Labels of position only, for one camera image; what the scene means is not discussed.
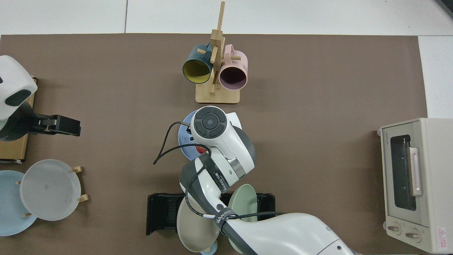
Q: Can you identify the black dish rack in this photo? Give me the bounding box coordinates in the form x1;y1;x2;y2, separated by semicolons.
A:
146;192;276;236

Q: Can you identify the pink cup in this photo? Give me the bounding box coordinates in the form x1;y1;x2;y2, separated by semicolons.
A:
218;44;248;90

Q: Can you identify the light blue plate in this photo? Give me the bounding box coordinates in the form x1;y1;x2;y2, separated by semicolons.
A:
0;170;38;237

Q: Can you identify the dark blue cup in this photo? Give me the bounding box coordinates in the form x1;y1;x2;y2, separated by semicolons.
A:
182;42;214;84

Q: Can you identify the wooden plate rack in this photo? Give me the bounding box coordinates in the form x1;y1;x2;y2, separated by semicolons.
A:
16;166;89;218

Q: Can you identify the pale toaster oven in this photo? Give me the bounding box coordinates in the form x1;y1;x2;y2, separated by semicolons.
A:
377;118;453;254

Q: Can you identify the grey plate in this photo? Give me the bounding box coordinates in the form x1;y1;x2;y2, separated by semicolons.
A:
20;159;81;221

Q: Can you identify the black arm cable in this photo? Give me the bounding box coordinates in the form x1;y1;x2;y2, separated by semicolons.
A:
153;121;284;227

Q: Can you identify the dark grey corner object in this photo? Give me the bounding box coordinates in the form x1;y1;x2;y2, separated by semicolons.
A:
436;0;453;19

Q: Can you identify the brown table cloth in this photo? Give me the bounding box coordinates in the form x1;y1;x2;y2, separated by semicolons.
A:
0;34;429;255

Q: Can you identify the wooden cup stand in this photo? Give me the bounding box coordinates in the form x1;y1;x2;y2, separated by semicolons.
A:
195;1;241;104

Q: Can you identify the beige plate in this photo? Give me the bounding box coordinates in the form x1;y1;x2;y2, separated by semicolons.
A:
176;197;220;253

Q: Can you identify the pale green plate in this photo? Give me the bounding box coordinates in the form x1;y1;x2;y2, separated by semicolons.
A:
228;183;258;254

